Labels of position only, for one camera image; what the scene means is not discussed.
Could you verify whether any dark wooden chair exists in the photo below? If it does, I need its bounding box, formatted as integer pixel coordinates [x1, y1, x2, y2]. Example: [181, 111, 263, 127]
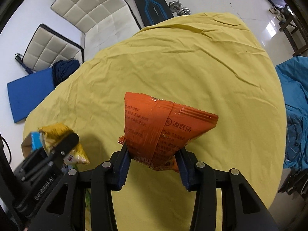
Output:
[279, 5, 307, 56]

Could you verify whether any folded blue umbrella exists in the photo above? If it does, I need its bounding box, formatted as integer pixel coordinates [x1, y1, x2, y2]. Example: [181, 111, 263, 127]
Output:
[15, 53, 34, 74]

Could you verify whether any white padded chair left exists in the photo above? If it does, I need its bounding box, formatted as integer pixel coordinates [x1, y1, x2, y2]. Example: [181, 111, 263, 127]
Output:
[21, 23, 84, 71]

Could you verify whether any dark blue cloth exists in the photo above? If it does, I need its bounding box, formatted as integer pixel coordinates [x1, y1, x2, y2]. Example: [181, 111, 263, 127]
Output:
[52, 59, 80, 87]

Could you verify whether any blue foam mat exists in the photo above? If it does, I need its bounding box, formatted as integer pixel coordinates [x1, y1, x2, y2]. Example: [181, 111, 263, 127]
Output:
[7, 68, 55, 123]

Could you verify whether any orange snack packet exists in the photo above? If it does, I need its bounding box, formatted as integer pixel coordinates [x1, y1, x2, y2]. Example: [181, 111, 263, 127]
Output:
[118, 92, 219, 171]

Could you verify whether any open cardboard box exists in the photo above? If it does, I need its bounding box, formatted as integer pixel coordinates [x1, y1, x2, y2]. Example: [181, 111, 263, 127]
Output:
[21, 132, 43, 158]

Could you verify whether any blue blanket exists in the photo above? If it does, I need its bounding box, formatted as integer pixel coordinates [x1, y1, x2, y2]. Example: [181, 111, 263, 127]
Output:
[275, 56, 307, 171]

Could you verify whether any yellow tablecloth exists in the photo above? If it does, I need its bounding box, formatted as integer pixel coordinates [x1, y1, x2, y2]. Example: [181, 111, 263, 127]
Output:
[24, 13, 286, 230]

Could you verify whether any black blue workout bench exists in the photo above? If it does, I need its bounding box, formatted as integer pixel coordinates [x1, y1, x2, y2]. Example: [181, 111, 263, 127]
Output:
[134, 0, 173, 27]

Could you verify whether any white padded chair right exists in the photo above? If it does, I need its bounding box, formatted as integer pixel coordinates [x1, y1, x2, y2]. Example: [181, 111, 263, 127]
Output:
[51, 0, 141, 60]

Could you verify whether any chrome dumbbell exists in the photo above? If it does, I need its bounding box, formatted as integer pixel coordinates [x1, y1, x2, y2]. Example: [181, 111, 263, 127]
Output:
[169, 1, 191, 16]

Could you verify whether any yellow snack packet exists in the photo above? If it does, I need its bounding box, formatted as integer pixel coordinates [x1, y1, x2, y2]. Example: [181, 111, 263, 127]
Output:
[39, 123, 90, 165]

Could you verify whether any white padded chair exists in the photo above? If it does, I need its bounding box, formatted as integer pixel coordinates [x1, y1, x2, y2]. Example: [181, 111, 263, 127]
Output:
[21, 23, 84, 71]
[51, 0, 141, 60]

